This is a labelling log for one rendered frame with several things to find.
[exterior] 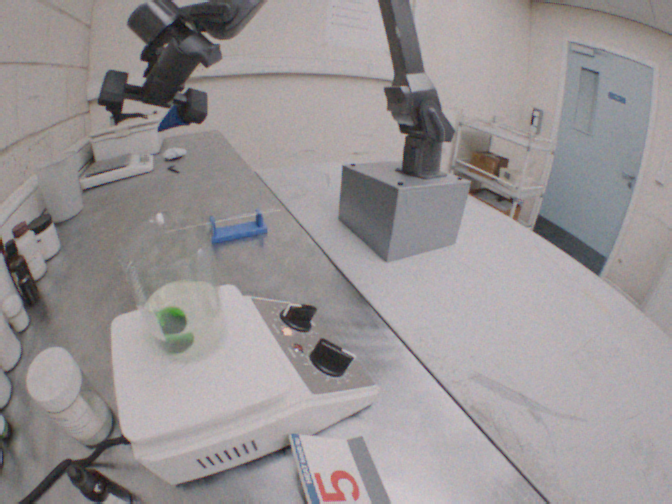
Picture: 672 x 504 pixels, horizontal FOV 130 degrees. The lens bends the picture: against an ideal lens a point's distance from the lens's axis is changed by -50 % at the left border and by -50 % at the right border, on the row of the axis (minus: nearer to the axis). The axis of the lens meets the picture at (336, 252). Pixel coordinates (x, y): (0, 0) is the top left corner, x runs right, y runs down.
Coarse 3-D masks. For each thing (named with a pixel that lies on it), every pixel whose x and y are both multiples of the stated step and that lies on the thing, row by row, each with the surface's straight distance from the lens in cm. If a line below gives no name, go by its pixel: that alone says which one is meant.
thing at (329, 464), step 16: (304, 448) 23; (320, 448) 24; (336, 448) 26; (320, 464) 24; (336, 464) 25; (320, 480) 23; (336, 480) 24; (352, 480) 25; (320, 496) 22; (336, 496) 23; (352, 496) 24
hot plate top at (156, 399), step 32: (224, 288) 27; (128, 320) 27; (128, 352) 24; (224, 352) 22; (256, 352) 21; (128, 384) 22; (160, 384) 21; (192, 384) 21; (224, 384) 20; (256, 384) 20; (288, 384) 20; (128, 416) 21; (160, 416) 20; (192, 416) 19; (224, 416) 19
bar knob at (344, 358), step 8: (320, 344) 24; (328, 344) 25; (312, 352) 25; (320, 352) 25; (328, 352) 25; (336, 352) 25; (344, 352) 25; (312, 360) 25; (320, 360) 25; (328, 360) 25; (336, 360) 25; (344, 360) 25; (352, 360) 25; (320, 368) 24; (328, 368) 24; (336, 368) 25; (344, 368) 25; (336, 376) 25
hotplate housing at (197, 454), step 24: (288, 360) 24; (264, 408) 21; (288, 408) 21; (312, 408) 22; (336, 408) 24; (360, 408) 27; (192, 432) 21; (216, 432) 21; (240, 432) 21; (264, 432) 22; (288, 432) 24; (312, 432) 26; (144, 456) 22; (168, 456) 21; (192, 456) 22; (216, 456) 23; (240, 456) 24; (168, 480) 25
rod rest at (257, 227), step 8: (256, 208) 53; (256, 216) 53; (240, 224) 54; (248, 224) 54; (256, 224) 54; (264, 224) 53; (216, 232) 52; (224, 232) 52; (232, 232) 52; (240, 232) 51; (248, 232) 52; (256, 232) 52; (264, 232) 52; (216, 240) 51; (224, 240) 51
